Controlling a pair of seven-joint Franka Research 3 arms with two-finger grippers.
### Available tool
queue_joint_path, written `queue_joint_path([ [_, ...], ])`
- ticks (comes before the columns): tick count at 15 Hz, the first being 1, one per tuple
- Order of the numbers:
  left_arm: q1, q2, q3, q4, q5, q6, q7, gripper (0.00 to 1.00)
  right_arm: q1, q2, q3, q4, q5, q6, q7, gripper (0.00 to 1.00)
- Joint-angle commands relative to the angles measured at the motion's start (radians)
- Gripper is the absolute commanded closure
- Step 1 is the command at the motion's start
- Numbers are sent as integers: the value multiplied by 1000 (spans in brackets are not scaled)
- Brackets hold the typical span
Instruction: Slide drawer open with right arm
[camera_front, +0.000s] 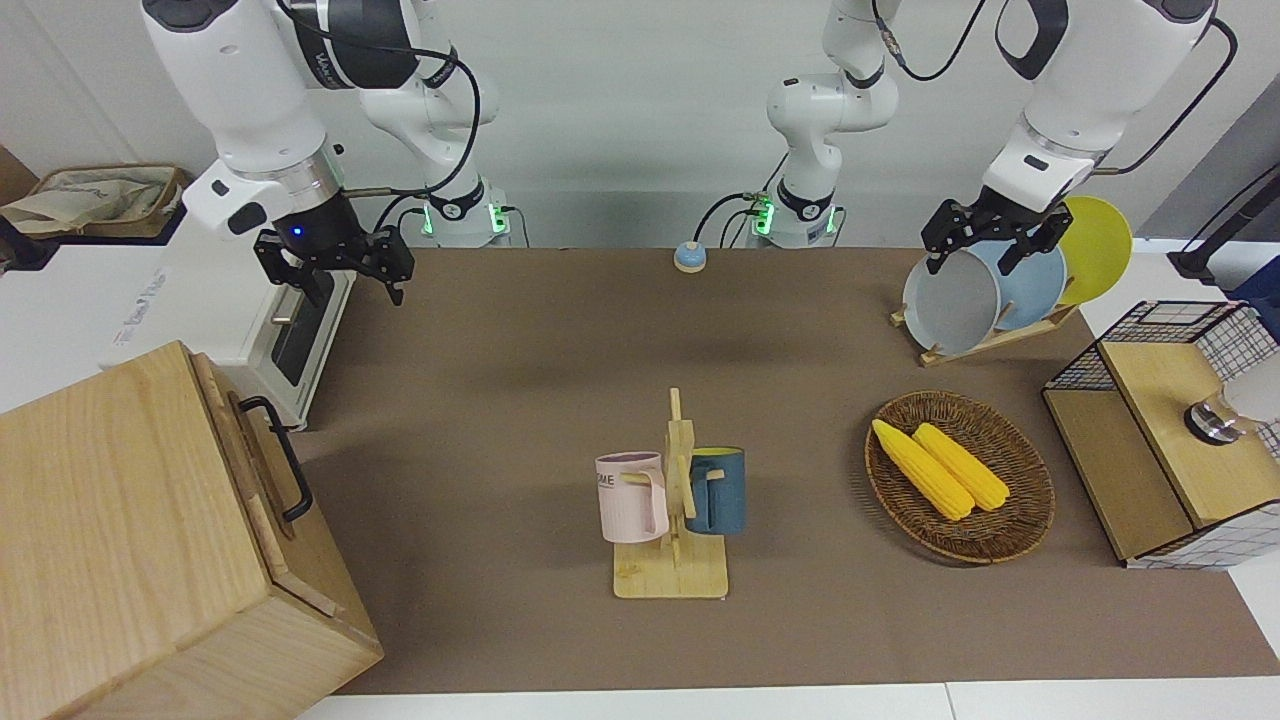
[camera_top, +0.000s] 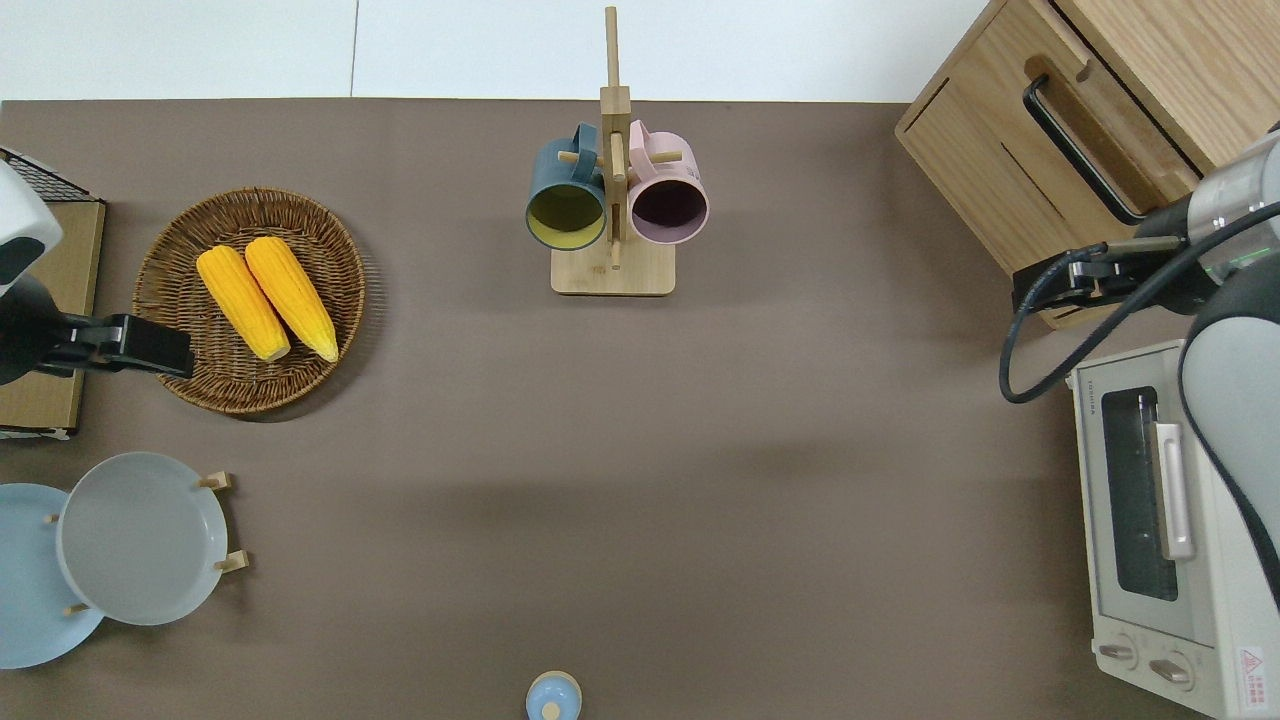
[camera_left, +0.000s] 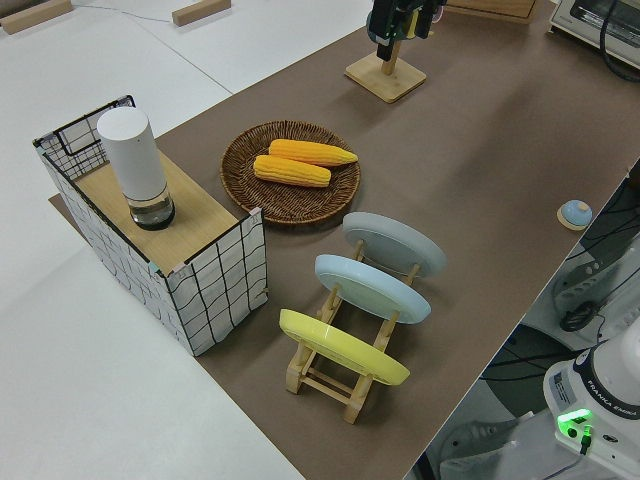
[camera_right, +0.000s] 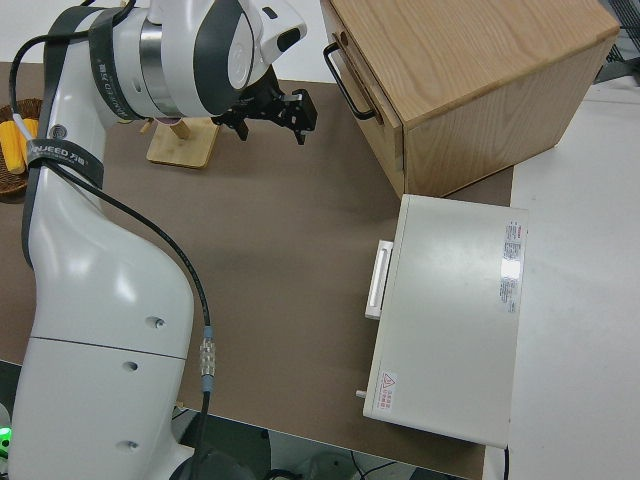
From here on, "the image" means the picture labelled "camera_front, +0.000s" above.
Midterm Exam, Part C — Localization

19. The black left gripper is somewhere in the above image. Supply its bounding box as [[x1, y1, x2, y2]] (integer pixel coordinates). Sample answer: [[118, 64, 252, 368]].
[[920, 185, 1073, 278]]

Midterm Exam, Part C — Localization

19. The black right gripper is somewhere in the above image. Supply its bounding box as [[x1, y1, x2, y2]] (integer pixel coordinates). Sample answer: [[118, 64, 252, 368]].
[[253, 190, 416, 309]]

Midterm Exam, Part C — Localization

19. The wooden drawer with black handle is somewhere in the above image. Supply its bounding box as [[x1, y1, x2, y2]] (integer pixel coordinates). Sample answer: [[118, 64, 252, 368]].
[[188, 350, 343, 616]]

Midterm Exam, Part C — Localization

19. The light blue plate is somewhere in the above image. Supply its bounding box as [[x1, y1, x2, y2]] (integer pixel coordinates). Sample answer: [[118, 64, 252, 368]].
[[965, 238, 1068, 333]]

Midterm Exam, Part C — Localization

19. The grey plate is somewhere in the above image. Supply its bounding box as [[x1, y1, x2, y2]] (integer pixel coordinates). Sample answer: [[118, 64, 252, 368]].
[[902, 248, 1003, 357]]

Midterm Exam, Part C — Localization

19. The yellow plate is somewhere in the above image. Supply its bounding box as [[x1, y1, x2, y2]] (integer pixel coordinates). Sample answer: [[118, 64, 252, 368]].
[[1055, 196, 1134, 307]]

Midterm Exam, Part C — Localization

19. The wooden plate rack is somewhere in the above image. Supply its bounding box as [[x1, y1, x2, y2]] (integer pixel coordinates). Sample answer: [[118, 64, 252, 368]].
[[890, 300, 1081, 368]]

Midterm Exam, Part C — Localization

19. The white toaster oven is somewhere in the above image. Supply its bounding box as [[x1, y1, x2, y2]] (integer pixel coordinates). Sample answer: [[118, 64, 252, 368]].
[[98, 228, 358, 433]]

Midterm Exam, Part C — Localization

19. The brown table mat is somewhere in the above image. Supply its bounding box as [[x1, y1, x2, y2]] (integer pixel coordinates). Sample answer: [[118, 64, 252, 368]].
[[290, 246, 1280, 696]]

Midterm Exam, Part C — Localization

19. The black stand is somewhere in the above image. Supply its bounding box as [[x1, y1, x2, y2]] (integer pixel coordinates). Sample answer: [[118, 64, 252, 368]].
[[1165, 172, 1280, 281]]

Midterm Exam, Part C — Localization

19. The yellow corn cob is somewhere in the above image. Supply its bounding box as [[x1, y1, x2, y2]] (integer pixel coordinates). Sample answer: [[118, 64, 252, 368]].
[[912, 422, 1011, 513], [872, 418, 976, 522]]

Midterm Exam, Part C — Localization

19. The brown cardboard box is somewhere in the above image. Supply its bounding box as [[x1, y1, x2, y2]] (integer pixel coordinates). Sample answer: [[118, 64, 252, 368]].
[[0, 165, 191, 241]]

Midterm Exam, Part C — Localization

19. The brown wicker basket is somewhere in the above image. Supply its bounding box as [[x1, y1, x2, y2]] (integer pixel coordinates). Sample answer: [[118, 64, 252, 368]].
[[864, 390, 1057, 566]]

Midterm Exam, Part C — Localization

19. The light wooden cabinet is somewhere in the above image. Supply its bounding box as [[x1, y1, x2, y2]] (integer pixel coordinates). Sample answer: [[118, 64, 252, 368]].
[[0, 340, 386, 720]]

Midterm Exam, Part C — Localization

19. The dark blue mug yellow inside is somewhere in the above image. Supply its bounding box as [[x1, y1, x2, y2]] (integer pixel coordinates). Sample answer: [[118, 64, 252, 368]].
[[683, 447, 747, 536]]

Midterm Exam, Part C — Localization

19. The pink mug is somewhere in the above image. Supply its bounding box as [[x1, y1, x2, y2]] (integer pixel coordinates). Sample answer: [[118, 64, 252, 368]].
[[595, 452, 671, 544]]

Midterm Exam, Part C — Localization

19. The wooden mug tree stand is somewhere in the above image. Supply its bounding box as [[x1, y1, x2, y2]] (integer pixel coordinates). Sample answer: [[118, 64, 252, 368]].
[[612, 388, 731, 601]]

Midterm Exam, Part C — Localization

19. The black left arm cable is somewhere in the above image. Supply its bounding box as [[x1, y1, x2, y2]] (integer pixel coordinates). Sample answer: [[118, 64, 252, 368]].
[[1095, 18, 1239, 177]]

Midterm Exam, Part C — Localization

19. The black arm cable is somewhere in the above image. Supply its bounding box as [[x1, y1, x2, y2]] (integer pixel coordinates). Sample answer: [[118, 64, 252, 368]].
[[275, 0, 483, 201], [1095, 18, 1239, 177]]

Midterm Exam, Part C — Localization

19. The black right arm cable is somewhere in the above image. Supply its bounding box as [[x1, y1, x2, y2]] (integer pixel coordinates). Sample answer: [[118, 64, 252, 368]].
[[275, 0, 483, 201]]

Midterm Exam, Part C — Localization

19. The wire grid wooden shelf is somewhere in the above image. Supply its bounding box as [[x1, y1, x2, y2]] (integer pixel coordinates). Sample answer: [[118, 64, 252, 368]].
[[1042, 300, 1280, 571]]

